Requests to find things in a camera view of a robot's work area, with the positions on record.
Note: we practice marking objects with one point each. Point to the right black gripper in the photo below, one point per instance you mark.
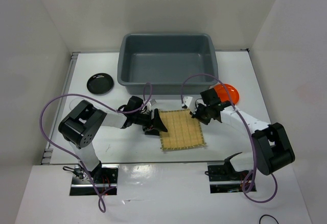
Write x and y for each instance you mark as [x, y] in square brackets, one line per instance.
[196, 115]

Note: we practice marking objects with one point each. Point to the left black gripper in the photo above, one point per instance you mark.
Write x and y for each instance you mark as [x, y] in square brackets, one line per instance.
[157, 124]

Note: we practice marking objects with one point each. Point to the orange round plate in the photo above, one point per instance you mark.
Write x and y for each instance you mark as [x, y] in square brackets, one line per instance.
[225, 95]

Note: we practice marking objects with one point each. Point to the woven bamboo mat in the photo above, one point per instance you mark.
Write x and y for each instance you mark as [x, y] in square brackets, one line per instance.
[184, 132]

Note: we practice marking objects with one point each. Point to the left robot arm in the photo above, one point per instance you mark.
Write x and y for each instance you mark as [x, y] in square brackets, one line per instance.
[80, 126]

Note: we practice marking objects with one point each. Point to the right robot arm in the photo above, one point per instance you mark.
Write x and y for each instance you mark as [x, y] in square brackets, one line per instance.
[273, 149]

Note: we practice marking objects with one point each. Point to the grey plastic bin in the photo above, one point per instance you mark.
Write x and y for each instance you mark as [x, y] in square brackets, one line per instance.
[173, 63]

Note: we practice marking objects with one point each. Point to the black round plate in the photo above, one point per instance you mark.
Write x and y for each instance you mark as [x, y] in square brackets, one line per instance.
[100, 83]

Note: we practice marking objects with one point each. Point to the clear glass dish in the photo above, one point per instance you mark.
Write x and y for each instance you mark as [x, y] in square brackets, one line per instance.
[74, 103]

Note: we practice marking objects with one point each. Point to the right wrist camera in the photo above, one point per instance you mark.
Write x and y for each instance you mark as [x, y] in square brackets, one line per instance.
[189, 102]

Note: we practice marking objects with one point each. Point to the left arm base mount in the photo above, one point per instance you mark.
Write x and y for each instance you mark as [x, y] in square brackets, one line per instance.
[106, 181]

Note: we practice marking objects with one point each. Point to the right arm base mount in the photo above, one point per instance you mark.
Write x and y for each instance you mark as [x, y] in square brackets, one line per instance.
[224, 179]

